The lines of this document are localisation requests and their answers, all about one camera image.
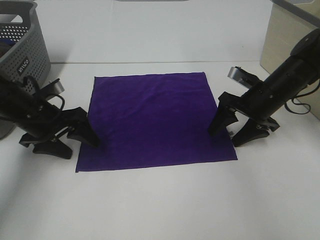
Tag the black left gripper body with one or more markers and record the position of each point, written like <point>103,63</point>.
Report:
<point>47,121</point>

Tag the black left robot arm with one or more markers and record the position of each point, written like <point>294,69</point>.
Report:
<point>40,113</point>

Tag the grey perforated plastic basket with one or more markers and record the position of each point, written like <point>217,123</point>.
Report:
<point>25,55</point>

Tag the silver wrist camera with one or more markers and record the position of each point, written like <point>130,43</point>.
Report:
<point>56,87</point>
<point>243,77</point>

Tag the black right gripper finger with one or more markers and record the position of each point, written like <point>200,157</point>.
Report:
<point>224,117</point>
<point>248,133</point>

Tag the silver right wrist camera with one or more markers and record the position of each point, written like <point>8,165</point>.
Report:
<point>243,77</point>

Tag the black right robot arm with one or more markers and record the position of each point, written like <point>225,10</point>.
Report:
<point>299,70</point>

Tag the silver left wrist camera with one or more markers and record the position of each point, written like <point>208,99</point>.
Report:
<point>56,87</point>

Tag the white towel label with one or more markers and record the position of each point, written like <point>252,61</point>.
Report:
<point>231,133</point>

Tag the purple towel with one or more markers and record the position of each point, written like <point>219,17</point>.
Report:
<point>153,120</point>

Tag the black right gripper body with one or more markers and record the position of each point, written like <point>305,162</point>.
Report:
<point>258,104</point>

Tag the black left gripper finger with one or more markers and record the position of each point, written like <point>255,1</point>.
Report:
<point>82,131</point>
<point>57,149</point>

